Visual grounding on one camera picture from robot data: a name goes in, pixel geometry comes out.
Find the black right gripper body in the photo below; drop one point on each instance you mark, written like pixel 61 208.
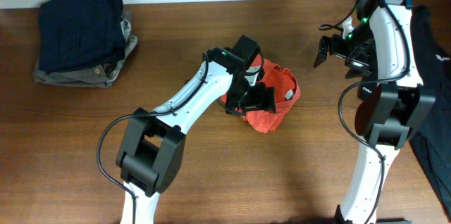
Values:
pixel 355 48

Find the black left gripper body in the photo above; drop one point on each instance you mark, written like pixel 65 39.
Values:
pixel 249 95

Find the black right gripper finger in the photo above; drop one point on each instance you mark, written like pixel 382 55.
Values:
pixel 323 49
pixel 352 73

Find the orange t-shirt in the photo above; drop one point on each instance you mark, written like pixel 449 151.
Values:
pixel 287 92

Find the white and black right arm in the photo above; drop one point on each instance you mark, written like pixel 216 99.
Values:
pixel 384 109

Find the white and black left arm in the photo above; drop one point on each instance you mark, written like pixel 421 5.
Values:
pixel 151 151

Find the black t-shirt with white logo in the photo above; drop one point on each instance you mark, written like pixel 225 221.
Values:
pixel 431 144

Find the folded grey garment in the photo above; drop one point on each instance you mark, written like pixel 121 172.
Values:
pixel 98 76

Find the folded navy blue garment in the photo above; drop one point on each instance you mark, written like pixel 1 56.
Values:
pixel 80 34

